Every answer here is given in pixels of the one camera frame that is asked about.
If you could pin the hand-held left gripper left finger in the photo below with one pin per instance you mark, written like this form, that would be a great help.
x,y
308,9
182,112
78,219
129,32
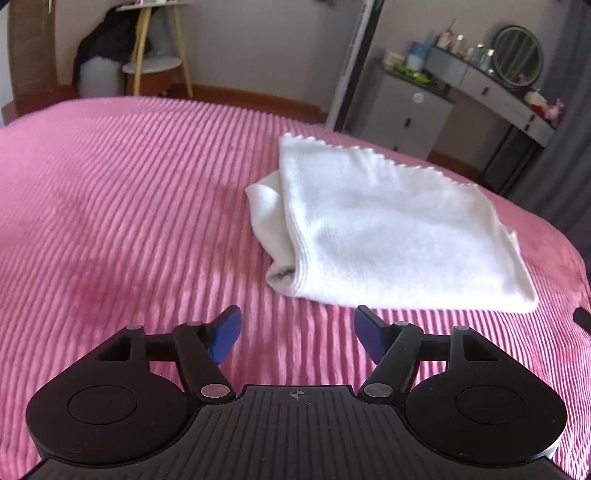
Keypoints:
x,y
225,334

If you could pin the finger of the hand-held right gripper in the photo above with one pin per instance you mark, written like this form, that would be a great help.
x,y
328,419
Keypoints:
x,y
583,317

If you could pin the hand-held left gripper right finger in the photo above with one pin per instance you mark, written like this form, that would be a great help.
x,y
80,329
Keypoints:
x,y
369,334

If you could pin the white towel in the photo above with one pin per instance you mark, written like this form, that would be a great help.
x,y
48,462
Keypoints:
x,y
388,230

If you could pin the pink ribbed blanket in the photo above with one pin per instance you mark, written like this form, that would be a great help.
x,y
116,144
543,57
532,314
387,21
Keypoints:
x,y
115,207

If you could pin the grey curtain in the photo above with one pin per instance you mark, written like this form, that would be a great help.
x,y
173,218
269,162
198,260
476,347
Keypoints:
x,y
563,138

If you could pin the pink plush toy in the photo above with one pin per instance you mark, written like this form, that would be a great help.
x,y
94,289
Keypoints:
x,y
555,112

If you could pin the red white plush toy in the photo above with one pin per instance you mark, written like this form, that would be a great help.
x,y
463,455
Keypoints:
x,y
535,100

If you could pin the grey bedside cabinet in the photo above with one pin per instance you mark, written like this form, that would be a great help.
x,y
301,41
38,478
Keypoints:
x,y
406,115

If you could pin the grey vanity desk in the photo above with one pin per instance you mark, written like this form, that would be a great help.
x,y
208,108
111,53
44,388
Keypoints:
x,y
489,92

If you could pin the green packet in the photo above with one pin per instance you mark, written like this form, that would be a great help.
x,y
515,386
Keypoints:
x,y
411,73

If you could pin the round vanity mirror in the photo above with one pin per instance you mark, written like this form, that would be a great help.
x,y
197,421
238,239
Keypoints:
x,y
517,55

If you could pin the small white box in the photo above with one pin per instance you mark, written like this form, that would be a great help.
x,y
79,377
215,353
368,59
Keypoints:
x,y
394,57

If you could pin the wooden side table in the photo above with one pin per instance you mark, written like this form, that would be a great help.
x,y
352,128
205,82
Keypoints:
x,y
152,65

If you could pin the tall white black panel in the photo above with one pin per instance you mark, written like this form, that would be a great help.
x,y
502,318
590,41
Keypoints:
x,y
355,55

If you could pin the blue tissue pack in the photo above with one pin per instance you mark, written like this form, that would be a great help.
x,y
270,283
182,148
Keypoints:
x,y
418,55

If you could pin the white bag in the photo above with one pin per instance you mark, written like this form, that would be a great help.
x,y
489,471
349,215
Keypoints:
x,y
99,78

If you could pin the row of cosmetic bottles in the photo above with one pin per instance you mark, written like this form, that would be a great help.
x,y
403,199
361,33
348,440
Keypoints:
x,y
466,48

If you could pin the dark clothing pile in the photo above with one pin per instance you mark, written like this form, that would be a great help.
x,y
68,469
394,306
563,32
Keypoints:
x,y
106,37

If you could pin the brown wooden door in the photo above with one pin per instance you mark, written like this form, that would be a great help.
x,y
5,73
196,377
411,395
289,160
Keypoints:
x,y
32,55

